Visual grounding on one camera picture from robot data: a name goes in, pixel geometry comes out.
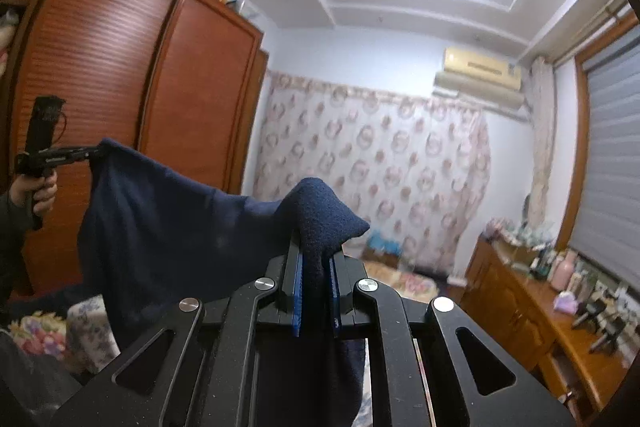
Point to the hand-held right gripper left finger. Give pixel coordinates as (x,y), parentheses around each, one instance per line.
(298,287)

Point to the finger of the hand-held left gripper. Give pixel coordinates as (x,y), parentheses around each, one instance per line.
(80,152)

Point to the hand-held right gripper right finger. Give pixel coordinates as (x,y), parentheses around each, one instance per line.
(334,297)

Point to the navy printed t-shirt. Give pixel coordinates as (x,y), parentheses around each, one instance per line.
(175,232)

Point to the person's left hand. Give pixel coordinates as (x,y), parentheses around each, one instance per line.
(48,194)

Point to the cream floral blanket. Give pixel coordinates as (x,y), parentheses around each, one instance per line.
(400,282)

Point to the blue plastic bag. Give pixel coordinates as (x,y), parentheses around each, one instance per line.
(385,242)

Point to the wooden louvered wardrobe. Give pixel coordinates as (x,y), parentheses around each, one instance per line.
(100,57)

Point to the circle-print sheer curtain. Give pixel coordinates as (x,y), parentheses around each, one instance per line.
(375,167)

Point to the wooden sideboard cabinet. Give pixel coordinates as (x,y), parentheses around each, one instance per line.
(505,302)

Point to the blue floral white bedsheet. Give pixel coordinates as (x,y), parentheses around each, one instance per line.
(92,332)

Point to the pink floral cushion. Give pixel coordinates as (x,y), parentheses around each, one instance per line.
(37,329)

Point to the row of small bottles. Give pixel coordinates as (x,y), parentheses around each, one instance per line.
(542,262)

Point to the pink thermos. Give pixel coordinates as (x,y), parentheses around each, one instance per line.
(562,272)

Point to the purple packet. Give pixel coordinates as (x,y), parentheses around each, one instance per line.
(567,302)

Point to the person's grey jacket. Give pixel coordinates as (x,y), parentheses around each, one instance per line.
(30,382)

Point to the black mini tripod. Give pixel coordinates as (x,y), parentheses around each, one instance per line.
(586,316)
(607,338)

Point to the beige window curtain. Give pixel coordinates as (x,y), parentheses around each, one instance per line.
(542,132)

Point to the grey window blind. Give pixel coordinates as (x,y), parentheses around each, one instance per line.
(610,167)

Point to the beige wall air conditioner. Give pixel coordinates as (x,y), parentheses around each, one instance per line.
(480,77)

